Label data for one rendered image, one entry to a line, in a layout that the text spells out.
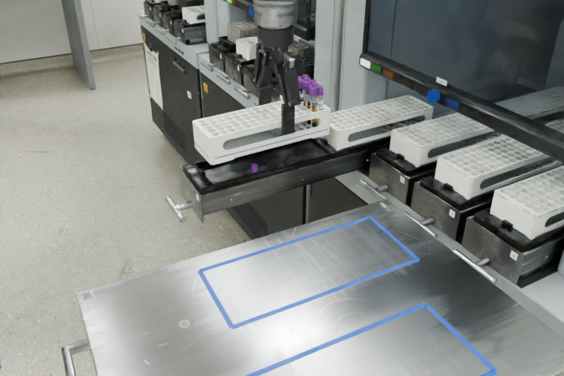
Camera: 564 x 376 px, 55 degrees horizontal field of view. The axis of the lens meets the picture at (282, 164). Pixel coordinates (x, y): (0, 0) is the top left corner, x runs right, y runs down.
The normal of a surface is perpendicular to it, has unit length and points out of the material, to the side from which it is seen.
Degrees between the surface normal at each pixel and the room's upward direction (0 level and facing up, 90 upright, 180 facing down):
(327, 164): 90
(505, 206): 90
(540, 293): 0
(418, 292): 0
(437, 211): 90
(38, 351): 0
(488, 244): 90
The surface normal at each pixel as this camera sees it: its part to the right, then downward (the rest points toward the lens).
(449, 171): -0.87, 0.23
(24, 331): 0.00, -0.88
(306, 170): 0.48, 0.42
